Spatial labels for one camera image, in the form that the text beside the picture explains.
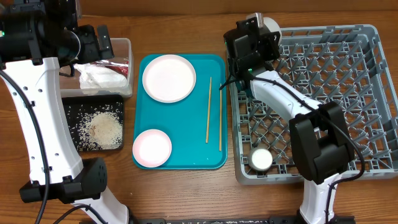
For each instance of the clear plastic waste bin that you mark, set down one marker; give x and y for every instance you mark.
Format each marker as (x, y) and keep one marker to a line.
(70, 86)

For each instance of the grey bowl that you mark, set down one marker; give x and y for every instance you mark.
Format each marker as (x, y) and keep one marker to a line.
(271, 25)

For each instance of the red sauce packet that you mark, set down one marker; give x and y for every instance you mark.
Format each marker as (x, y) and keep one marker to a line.
(122, 68)

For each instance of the large white plate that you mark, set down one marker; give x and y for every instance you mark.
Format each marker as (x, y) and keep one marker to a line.
(169, 78)

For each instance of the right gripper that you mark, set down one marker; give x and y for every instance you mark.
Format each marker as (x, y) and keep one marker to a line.
(268, 48)

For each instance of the black plastic tray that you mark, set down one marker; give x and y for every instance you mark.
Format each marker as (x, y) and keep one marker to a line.
(93, 124)

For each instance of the white cup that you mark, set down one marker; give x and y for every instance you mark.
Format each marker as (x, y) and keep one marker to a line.
(260, 159)

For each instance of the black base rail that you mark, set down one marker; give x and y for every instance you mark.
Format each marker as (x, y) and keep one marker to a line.
(271, 220)

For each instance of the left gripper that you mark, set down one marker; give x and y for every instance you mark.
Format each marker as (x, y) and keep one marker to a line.
(92, 52)

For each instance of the white napkin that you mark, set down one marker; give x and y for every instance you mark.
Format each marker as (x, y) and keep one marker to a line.
(96, 77)

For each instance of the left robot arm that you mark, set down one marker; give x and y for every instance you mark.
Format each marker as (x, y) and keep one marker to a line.
(38, 38)

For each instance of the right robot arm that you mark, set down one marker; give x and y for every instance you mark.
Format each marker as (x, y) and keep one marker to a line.
(319, 137)

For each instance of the wooden chopstick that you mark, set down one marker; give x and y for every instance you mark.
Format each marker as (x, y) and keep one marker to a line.
(220, 118)
(208, 111)

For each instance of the left wooden chopstick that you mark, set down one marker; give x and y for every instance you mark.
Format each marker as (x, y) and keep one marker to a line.
(208, 111)

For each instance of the teal serving tray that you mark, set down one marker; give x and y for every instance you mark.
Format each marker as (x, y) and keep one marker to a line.
(185, 121)

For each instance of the grey dishwasher rack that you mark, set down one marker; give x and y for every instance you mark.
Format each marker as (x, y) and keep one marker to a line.
(344, 64)

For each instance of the pile of rice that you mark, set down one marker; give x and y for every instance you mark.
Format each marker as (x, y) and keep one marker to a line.
(104, 129)

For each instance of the right wooden chopstick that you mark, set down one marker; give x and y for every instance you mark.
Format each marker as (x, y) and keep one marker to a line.
(220, 118)

